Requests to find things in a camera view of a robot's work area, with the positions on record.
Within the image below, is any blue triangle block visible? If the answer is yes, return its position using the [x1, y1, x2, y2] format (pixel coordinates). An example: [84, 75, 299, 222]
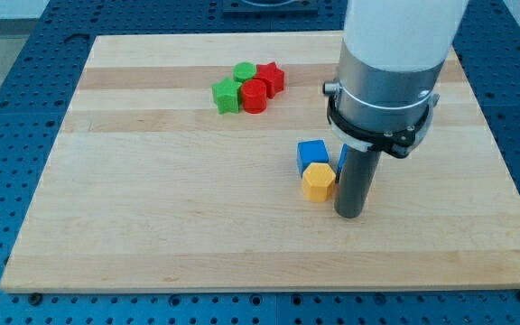
[336, 144, 348, 182]

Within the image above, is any red cylinder block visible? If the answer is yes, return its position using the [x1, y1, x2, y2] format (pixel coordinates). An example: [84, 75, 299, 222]
[240, 79, 267, 114]

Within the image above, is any yellow hexagon block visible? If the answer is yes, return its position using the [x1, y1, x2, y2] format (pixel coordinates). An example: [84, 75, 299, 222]
[302, 162, 336, 202]

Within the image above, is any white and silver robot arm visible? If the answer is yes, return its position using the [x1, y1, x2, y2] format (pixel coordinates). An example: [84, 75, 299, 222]
[322, 0, 468, 218]

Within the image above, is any light wooden board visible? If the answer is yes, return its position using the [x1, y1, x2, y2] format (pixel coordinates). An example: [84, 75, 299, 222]
[0, 32, 520, 293]

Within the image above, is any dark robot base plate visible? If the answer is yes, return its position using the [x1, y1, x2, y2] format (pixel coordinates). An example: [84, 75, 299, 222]
[221, 0, 319, 16]

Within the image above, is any green cylinder block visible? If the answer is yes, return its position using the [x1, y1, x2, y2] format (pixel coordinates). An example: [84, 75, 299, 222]
[233, 61, 257, 83]

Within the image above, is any black flange mounting plate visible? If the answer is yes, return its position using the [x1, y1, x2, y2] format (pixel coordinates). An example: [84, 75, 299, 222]
[327, 94, 440, 159]

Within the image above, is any green star block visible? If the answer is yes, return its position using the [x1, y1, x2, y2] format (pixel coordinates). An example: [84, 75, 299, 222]
[211, 77, 242, 115]

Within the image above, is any red star block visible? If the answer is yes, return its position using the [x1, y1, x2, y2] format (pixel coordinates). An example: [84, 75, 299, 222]
[255, 62, 285, 99]

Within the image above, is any blue cube block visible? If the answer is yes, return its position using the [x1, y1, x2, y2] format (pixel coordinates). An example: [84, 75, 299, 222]
[296, 139, 330, 176]

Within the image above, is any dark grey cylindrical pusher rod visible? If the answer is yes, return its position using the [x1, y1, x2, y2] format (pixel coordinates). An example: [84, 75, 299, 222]
[334, 146, 381, 218]

